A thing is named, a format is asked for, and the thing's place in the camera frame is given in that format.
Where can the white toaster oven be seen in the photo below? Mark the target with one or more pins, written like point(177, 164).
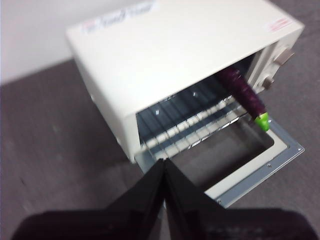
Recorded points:
point(162, 55)

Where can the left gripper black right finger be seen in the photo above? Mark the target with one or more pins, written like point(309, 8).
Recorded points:
point(237, 225)

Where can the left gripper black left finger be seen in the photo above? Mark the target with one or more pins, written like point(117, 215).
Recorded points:
point(100, 225)

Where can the beige oven knob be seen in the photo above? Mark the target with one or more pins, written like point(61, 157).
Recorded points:
point(268, 83)
point(283, 56)

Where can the purple eggplant green stem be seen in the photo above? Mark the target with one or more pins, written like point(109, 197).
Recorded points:
point(245, 95)

